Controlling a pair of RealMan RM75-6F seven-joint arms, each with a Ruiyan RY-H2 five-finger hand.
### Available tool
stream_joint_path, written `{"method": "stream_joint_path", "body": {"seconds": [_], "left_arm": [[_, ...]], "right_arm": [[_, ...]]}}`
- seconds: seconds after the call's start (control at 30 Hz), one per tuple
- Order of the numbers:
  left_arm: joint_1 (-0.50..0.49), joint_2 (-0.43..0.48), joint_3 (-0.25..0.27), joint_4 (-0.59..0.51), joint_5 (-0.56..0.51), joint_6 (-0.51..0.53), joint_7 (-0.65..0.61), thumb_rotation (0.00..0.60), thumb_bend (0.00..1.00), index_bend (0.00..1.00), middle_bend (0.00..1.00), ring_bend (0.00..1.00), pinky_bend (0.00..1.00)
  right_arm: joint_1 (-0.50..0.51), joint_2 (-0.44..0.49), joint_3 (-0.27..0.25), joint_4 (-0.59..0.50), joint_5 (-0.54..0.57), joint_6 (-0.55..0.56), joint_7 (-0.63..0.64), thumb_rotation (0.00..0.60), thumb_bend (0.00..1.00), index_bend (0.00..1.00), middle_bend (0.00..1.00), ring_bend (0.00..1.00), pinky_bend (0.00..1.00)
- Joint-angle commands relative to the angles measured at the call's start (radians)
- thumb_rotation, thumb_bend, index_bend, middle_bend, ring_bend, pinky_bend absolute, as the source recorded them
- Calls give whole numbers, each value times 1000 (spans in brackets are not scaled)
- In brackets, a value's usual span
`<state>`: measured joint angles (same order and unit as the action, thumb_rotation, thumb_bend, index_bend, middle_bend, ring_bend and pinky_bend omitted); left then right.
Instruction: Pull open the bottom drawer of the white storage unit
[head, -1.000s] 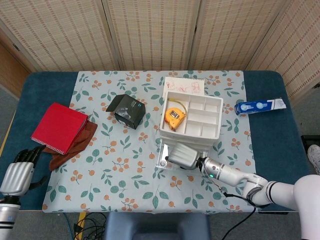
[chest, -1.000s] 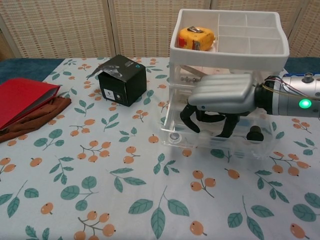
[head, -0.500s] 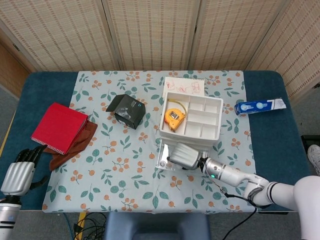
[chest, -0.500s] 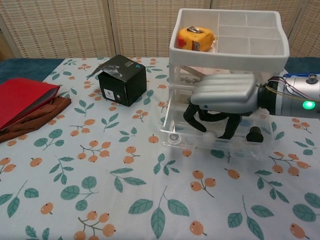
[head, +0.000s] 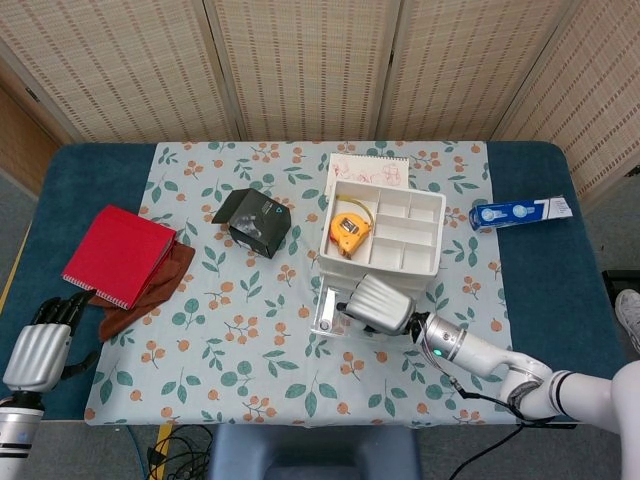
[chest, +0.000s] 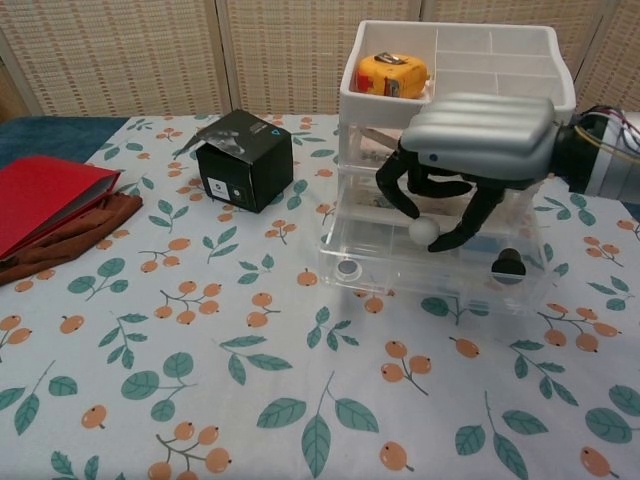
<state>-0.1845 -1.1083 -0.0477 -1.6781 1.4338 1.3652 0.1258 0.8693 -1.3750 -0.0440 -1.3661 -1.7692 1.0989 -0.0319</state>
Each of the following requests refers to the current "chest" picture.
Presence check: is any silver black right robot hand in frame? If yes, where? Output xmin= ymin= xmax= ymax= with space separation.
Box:
xmin=375 ymin=92 xmax=557 ymax=254

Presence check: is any red spiral notebook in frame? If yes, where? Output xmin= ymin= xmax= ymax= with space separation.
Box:
xmin=0 ymin=154 xmax=123 ymax=261

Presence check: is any small white ball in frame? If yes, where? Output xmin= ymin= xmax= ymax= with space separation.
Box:
xmin=408 ymin=218 xmax=441 ymax=246

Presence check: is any beige woven folding screen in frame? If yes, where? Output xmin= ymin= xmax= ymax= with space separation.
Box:
xmin=0 ymin=0 xmax=640 ymax=120

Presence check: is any black cardboard box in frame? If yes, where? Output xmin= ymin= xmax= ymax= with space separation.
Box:
xmin=173 ymin=109 xmax=295 ymax=214

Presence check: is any floral printed tablecloth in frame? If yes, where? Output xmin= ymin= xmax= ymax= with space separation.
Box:
xmin=0 ymin=113 xmax=640 ymax=480

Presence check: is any white drawer organizer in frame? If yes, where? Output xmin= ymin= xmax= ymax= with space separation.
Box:
xmin=335 ymin=19 xmax=574 ymax=316

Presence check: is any black round knob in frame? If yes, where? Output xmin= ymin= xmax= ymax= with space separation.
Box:
xmin=490 ymin=247 xmax=526 ymax=286

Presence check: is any brown cloth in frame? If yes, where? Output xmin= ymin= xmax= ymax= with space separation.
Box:
xmin=0 ymin=192 xmax=144 ymax=287

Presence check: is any yellow tape measure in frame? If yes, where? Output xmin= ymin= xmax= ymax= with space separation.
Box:
xmin=354 ymin=52 xmax=434 ymax=99

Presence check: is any grey round disc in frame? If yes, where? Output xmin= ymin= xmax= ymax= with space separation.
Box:
xmin=335 ymin=258 xmax=364 ymax=281

